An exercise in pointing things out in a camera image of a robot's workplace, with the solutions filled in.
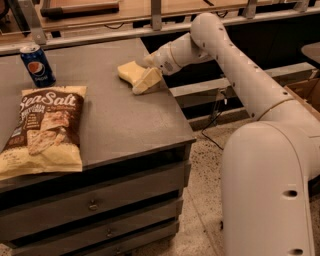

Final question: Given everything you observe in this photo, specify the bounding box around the black cable on floor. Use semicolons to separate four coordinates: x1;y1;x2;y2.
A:
200;98;228;151

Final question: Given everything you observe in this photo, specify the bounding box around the cardboard box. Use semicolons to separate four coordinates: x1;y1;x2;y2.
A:
285;78;320;121

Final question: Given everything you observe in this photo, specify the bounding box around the sea salt chips bag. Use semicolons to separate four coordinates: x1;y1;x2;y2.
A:
0;86;87;180

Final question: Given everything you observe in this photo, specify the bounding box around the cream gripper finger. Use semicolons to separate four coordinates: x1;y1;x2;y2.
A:
132;67;162;95
143;52;156;67

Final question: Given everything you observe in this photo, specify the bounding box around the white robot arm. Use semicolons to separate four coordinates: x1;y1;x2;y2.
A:
144;13;320;256

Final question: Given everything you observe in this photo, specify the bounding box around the yellow wavy sponge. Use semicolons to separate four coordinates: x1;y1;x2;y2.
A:
117;61;145;85

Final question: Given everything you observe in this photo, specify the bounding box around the blue pepsi can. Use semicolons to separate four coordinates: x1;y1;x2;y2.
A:
20;44;56;88

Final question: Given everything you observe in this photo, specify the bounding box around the wooden shelf board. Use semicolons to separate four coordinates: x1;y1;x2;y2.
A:
34;0;301;33

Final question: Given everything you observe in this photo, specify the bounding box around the grey drawer cabinet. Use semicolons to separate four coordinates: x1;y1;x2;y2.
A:
0;39;194;256

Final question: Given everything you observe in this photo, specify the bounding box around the metal rail frame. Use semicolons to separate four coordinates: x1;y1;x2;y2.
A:
0;0;320;109

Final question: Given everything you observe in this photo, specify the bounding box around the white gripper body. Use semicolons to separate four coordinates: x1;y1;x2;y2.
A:
152;43;181;76

